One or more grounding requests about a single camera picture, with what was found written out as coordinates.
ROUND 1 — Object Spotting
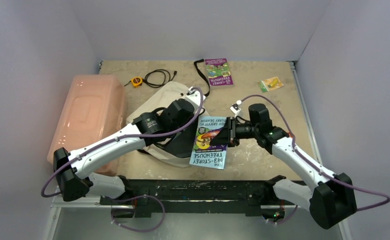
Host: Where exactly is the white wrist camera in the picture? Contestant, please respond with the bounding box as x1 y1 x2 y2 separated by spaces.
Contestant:
230 100 243 118
183 87 205 108

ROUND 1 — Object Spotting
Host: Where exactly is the yellow tape measure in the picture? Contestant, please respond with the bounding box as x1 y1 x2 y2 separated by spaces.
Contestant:
131 76 144 88

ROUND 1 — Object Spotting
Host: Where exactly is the purple Treehouse book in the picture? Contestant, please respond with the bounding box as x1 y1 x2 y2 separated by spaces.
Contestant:
204 58 234 88

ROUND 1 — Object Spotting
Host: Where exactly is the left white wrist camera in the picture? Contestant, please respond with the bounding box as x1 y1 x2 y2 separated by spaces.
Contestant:
183 87 205 108

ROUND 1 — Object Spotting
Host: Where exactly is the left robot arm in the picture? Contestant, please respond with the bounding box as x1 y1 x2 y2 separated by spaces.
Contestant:
49 94 204 205

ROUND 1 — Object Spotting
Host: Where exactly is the black table front rail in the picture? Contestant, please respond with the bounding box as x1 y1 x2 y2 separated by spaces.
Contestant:
100 176 293 222

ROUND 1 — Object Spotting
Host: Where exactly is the banana picture card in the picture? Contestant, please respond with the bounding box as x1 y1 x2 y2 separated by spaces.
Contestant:
258 76 284 93

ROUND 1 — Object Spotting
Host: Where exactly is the pink plastic storage box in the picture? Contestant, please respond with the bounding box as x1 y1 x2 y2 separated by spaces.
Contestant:
47 74 128 163

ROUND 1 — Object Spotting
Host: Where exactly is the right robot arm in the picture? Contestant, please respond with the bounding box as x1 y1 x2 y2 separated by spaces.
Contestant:
210 103 357 229

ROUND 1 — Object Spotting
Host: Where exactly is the black coiled cable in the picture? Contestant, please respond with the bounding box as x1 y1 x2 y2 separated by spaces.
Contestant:
143 69 178 89

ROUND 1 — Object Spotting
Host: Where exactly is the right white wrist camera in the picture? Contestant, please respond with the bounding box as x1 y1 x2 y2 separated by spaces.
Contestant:
230 100 243 118

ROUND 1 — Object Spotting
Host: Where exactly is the light blue Treehouse book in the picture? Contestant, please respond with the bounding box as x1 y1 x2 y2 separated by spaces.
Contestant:
189 116 227 170

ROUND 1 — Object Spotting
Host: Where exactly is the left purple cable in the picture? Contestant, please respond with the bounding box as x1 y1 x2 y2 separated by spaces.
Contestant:
41 86 205 233

